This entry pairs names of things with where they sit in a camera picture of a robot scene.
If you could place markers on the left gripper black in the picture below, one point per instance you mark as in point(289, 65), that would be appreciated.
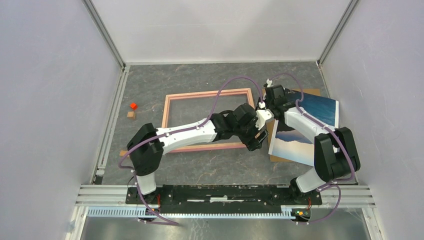
point(252, 143)

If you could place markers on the blue sea photo print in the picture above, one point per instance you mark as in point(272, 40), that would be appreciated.
point(290, 144)

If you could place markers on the pink wooden picture frame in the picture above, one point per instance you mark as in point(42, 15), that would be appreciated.
point(204, 94)

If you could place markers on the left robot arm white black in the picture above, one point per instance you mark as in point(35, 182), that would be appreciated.
point(149, 144)

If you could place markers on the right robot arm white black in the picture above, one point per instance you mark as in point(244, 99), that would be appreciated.
point(306, 130)

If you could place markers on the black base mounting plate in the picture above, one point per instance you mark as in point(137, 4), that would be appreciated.
point(223, 199)

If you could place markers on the small red cube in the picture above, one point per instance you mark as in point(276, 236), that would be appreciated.
point(133, 106)

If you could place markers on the small wooden cube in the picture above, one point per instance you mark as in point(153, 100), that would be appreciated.
point(131, 115)

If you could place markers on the small wooden block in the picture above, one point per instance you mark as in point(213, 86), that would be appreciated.
point(122, 153)

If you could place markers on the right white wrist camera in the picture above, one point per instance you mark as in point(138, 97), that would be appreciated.
point(268, 83)

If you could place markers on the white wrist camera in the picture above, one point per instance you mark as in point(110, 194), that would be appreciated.
point(268, 83)
point(263, 114)

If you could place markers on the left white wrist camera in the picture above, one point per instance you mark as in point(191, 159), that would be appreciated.
point(263, 114)

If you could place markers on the white slotted cable duct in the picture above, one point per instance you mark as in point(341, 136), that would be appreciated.
point(144, 213)

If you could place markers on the aluminium rail frame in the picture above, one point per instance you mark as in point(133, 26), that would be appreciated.
point(95, 195)

